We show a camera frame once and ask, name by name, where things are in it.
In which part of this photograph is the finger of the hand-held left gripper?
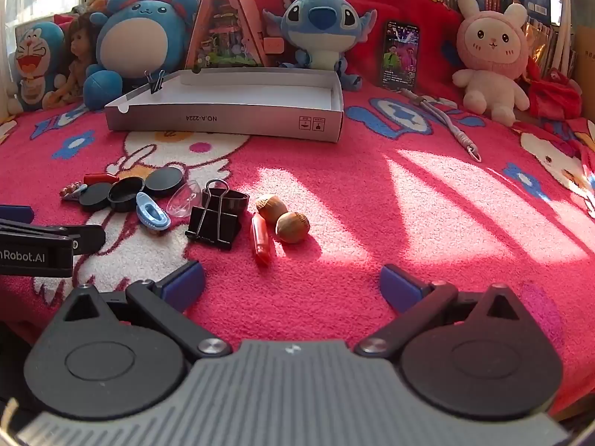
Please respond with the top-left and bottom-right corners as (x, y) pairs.
(0, 204), (34, 224)
(0, 224), (107, 256)

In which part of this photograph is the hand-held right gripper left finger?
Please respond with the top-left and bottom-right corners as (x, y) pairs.
(46, 260), (233, 359)

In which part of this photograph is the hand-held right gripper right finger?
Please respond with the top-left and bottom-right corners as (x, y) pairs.
(353, 264), (540, 359)

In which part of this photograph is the black round lid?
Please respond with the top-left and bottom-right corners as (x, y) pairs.
(145, 167), (185, 197)
(79, 184), (112, 211)

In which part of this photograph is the large black binder clip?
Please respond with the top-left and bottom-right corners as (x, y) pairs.
(186, 179), (242, 250)

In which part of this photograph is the black round jar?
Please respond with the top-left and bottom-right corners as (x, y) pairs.
(108, 177), (145, 213)

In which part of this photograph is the light blue hair clip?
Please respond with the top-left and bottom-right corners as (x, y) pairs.
(136, 191), (172, 233)

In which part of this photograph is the clear plastic cap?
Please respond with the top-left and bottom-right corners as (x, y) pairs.
(166, 181), (203, 218)

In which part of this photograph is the orange-red crayon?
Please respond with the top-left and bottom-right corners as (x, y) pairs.
(251, 213), (275, 265)

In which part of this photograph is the small black cap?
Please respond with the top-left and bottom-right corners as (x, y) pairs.
(218, 190), (250, 213)

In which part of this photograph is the shallow white cardboard box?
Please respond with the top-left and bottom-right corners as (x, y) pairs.
(104, 69), (345, 144)

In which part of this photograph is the pink cartoon print blanket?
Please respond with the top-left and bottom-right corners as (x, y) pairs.
(0, 74), (595, 423)

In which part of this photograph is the blue robot cat plush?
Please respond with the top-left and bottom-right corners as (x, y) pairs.
(8, 22), (66, 113)

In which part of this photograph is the brown-haired doll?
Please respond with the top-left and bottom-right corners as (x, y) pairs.
(50, 13), (100, 105)

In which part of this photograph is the round blue mouse plush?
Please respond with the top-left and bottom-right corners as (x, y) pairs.
(84, 0), (202, 109)

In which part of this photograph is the black smartphone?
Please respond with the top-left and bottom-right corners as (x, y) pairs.
(382, 20), (420, 91)

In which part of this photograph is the crumpled red cloth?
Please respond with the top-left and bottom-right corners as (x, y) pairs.
(527, 69), (583, 119)

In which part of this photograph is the triangular miniature house model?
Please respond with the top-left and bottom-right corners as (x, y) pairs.
(184, 0), (284, 74)

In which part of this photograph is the pink bunny plush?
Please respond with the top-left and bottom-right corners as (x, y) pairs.
(452, 0), (531, 127)

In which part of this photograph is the blue alien plush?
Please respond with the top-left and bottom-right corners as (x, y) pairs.
(263, 0), (378, 93)

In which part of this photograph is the brown cardboard box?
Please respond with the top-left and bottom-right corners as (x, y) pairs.
(574, 25), (595, 87)

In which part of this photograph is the white pole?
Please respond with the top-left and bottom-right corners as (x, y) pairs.
(541, 0), (577, 72)

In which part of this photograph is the grey phone lanyard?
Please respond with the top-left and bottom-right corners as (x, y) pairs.
(399, 88), (483, 163)

